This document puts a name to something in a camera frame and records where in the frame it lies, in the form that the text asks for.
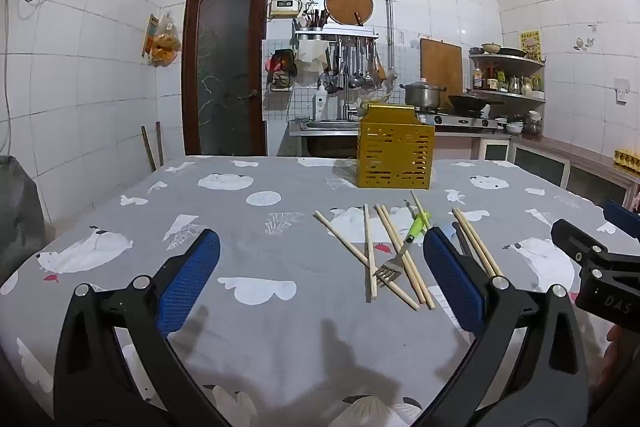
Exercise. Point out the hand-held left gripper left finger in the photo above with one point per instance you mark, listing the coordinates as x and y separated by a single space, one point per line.
187 277

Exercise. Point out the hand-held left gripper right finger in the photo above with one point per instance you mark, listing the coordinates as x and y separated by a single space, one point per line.
452 277

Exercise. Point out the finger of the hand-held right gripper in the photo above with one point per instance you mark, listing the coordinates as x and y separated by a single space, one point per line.
575 239
622 217

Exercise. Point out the wooden chopstick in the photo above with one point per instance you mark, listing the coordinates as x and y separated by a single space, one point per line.
477 237
423 288
469 237
369 247
389 231
417 203
345 240

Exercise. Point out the yellow slotted utensil holder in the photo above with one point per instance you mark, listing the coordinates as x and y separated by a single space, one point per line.
395 147

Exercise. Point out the row of hanging utensils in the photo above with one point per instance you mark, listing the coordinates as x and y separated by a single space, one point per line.
355 67

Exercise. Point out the person's right hand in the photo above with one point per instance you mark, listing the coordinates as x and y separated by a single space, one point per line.
625 352

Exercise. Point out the yellow egg tray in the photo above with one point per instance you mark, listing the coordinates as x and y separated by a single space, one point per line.
627 158

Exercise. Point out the kitchen counter cabinet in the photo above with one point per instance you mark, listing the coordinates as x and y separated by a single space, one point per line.
550 162

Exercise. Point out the grey printed tablecloth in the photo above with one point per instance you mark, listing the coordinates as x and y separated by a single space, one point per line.
280 257

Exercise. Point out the glass jar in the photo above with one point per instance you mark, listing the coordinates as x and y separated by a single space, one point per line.
532 124

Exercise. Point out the stack of white bowls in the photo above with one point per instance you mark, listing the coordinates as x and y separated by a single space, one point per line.
512 127

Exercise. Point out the wooden stick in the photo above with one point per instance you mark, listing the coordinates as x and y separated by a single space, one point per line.
160 144
148 149

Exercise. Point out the metal corner shelf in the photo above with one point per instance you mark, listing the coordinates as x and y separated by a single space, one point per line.
515 96

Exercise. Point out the steel gas stove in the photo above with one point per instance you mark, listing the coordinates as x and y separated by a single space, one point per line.
460 121

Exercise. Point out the black wok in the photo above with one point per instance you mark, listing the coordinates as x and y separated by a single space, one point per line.
467 103

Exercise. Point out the dark grey cloth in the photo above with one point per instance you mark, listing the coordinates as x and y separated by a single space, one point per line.
20 217

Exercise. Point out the row of condiment bottles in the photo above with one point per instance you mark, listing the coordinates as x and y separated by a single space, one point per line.
492 79

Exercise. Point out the steel cooking pot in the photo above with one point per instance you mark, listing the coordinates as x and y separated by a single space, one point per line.
422 96

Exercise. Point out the black pan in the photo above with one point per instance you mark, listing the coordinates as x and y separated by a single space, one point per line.
512 53

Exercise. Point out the steel sink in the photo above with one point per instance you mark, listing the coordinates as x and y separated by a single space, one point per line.
325 126

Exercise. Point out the ceramic bowl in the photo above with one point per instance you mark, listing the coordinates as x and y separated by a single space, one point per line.
491 49

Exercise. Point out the steel faucet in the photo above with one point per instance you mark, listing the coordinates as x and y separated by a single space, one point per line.
346 97

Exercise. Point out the rectangular wooden cutting board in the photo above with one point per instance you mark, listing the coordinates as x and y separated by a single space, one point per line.
440 67

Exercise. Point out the white dish soap bottle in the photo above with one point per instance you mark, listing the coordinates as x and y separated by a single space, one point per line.
320 107

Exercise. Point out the red and black bag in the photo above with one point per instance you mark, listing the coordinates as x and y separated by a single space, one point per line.
280 67

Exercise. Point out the plastic bag of oranges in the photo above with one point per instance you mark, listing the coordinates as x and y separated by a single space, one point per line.
166 44

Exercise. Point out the hanging wooden board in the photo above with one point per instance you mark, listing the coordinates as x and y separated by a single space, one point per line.
149 34

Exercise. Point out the white hanging cloth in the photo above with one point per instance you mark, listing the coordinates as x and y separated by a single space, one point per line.
310 57

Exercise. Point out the white electrical box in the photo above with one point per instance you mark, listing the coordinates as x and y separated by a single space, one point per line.
282 8

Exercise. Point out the knife holder with knives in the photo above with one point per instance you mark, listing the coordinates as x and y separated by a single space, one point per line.
312 19

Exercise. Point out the round wooden board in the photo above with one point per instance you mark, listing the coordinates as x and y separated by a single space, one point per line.
347 3

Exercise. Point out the yellow wall poster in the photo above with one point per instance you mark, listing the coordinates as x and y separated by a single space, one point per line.
530 46

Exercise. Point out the wall utensil rack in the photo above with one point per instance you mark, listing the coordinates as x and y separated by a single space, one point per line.
332 34

